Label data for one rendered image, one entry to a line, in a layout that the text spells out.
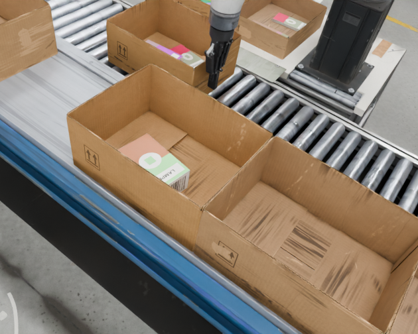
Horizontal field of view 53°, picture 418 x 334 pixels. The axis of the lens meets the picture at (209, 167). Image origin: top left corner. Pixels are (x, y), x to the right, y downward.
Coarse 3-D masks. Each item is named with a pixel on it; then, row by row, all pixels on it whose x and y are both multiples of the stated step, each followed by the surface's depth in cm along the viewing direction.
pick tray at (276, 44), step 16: (256, 0) 191; (272, 0) 204; (288, 0) 200; (304, 0) 195; (240, 16) 175; (256, 16) 195; (272, 16) 197; (288, 16) 199; (304, 16) 199; (320, 16) 188; (240, 32) 180; (256, 32) 175; (272, 32) 171; (288, 32) 189; (304, 32) 180; (272, 48) 175; (288, 48) 174
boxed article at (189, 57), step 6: (174, 48) 167; (180, 48) 167; (186, 48) 168; (180, 54) 164; (186, 54) 165; (192, 54) 165; (186, 60) 162; (192, 60) 163; (198, 60) 163; (192, 66) 160
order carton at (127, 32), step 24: (168, 0) 163; (120, 24) 154; (144, 24) 166; (168, 24) 170; (192, 24) 162; (120, 48) 151; (144, 48) 143; (168, 48) 168; (192, 48) 170; (192, 72) 136
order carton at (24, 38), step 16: (0, 0) 140; (16, 0) 134; (32, 0) 129; (0, 16) 145; (16, 16) 139; (32, 16) 121; (48, 16) 126; (0, 32) 116; (16, 32) 120; (32, 32) 124; (48, 32) 129; (0, 48) 118; (16, 48) 123; (32, 48) 127; (48, 48) 133; (0, 64) 121; (16, 64) 126; (32, 64) 131; (0, 80) 124
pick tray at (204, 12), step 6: (174, 0) 186; (180, 0) 184; (186, 0) 182; (192, 0) 180; (198, 0) 179; (246, 0) 189; (186, 6) 184; (192, 6) 182; (198, 6) 181; (204, 6) 179; (198, 12) 183; (204, 12) 181
